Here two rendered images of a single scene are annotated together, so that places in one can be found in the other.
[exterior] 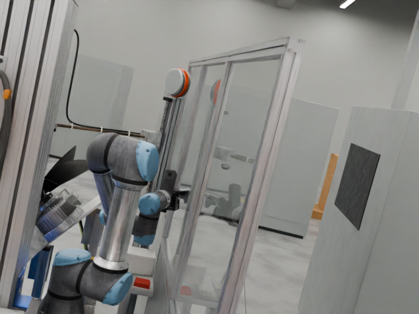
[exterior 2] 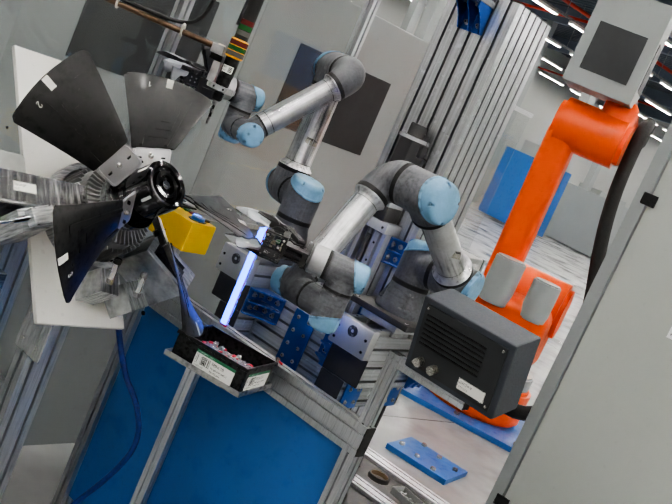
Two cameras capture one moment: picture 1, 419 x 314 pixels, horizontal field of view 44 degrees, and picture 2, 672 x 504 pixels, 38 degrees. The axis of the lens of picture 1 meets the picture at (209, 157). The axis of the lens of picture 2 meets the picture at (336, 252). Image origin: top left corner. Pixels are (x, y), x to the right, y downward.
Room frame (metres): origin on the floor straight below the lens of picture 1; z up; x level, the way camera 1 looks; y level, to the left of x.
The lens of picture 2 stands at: (3.78, 2.69, 1.59)
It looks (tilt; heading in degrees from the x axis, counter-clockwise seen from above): 9 degrees down; 224
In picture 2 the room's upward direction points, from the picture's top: 24 degrees clockwise
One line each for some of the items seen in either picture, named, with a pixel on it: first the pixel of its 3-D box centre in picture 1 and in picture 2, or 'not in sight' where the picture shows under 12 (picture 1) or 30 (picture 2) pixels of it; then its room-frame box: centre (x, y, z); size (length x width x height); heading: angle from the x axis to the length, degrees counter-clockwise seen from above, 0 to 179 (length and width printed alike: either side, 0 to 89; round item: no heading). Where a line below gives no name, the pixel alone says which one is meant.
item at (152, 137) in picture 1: (151, 137); not in sight; (2.85, 0.34, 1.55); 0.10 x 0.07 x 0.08; 134
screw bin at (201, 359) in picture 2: not in sight; (224, 358); (2.19, 0.92, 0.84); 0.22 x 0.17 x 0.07; 114
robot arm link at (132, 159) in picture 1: (119, 221); (311, 129); (1.62, 0.23, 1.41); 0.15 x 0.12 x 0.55; 75
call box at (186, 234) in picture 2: not in sight; (181, 230); (2.11, 0.43, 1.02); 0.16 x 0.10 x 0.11; 99
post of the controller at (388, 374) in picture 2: not in sight; (381, 389); (1.98, 1.25, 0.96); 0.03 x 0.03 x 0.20; 9
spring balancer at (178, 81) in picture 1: (177, 83); not in sight; (2.92, 0.27, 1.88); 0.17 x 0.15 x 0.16; 9
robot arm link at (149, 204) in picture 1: (151, 204); (245, 96); (1.87, 0.16, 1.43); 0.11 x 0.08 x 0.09; 165
